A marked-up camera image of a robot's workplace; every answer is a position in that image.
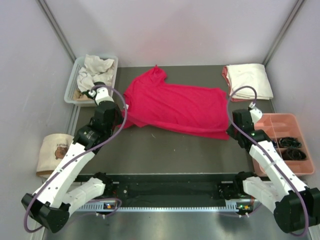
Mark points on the white plastic laundry basket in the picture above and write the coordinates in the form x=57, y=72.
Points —
x=72, y=83

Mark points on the folded cream t-shirt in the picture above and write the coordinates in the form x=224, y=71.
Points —
x=253, y=75

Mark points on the dark rolled item back-right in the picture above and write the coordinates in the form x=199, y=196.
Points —
x=289, y=142

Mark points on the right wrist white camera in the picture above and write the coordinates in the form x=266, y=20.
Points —
x=255, y=113

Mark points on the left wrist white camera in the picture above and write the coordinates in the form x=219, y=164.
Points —
x=101, y=94

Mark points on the tan shirt in basket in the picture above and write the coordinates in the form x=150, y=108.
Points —
x=82, y=97

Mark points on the pink divided plastic tray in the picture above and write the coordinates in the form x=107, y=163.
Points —
x=280, y=125

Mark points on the cream fabric bear bag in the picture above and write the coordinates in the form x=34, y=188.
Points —
x=53, y=149

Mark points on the red t-shirt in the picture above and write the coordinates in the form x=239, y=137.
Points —
x=186, y=109

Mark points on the wrist white camera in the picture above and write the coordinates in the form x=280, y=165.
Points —
x=101, y=94
x=255, y=113

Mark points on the dark rolled item front-right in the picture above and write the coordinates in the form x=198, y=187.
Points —
x=293, y=154

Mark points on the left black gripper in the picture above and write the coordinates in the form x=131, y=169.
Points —
x=120, y=117

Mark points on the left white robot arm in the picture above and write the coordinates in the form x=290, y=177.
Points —
x=51, y=205

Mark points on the dark green shirt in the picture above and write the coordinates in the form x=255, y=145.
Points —
x=98, y=84

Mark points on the folded pink t-shirt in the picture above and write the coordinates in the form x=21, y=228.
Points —
x=226, y=78

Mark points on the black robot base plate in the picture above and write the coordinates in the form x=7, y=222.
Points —
x=172, y=190

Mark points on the white printed crumpled shirt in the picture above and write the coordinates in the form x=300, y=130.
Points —
x=85, y=80

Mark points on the cream crumpled shirt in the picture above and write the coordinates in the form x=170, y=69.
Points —
x=95, y=65

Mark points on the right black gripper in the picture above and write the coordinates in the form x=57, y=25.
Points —
x=230, y=131

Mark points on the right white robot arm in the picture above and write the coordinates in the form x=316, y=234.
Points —
x=294, y=205

